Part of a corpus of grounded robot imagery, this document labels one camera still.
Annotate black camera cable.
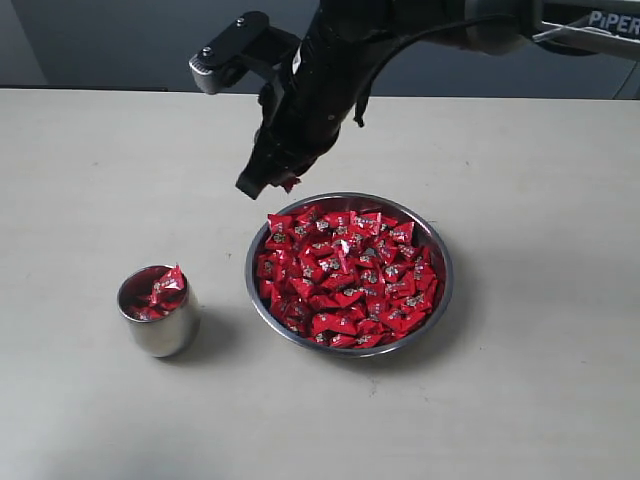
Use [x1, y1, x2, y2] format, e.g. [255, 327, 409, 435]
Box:
[352, 14, 516, 129]

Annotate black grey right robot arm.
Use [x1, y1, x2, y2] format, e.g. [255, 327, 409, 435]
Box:
[235, 1, 639, 199]

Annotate pile of red candies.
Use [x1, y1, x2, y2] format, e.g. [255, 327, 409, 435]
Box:
[255, 204, 443, 349]

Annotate stainless steel cup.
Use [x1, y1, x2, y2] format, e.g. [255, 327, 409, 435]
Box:
[117, 280, 200, 358]

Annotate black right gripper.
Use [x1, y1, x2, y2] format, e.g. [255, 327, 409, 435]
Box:
[235, 29, 380, 200]

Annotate red candy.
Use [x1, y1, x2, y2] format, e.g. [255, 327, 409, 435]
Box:
[281, 176, 301, 194]

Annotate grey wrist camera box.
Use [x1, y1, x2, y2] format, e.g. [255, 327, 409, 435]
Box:
[189, 11, 300, 95]

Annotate stainless steel bowl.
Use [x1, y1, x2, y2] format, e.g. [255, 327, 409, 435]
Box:
[244, 192, 455, 359]

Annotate red candies inside cup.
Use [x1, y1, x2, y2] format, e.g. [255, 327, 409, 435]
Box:
[117, 265, 188, 322]

